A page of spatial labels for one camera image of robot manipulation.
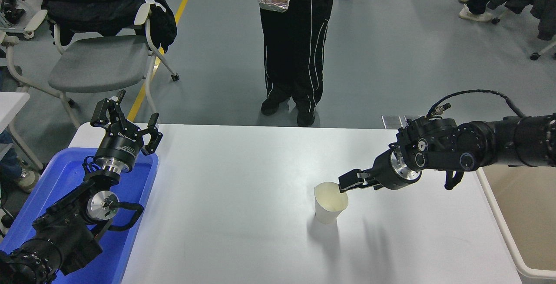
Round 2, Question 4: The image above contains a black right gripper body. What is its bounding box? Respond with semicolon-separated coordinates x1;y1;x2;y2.
371;149;421;190

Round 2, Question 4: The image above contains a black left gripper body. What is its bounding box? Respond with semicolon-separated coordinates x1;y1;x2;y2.
96;129;143;167

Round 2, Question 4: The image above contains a white paper cup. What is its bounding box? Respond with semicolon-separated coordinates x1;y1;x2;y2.
314;182;349;225

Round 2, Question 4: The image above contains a grey seat chair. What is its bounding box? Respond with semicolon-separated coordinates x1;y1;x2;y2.
0;0;181;129

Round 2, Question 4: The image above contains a blue plastic tray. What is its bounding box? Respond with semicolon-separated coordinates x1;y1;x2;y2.
0;147;159;284

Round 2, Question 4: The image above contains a white side table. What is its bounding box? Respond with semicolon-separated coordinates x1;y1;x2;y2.
0;92;44;172

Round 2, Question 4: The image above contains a seated person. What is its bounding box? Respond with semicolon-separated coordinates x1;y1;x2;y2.
0;130;42;193

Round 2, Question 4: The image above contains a standing person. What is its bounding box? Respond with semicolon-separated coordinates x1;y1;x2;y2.
251;0;338;127

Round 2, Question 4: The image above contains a large pale bin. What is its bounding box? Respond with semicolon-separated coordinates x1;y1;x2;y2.
476;165;556;280

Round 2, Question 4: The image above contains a white caster chair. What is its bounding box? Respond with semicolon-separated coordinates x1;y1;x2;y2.
492;8;556;61

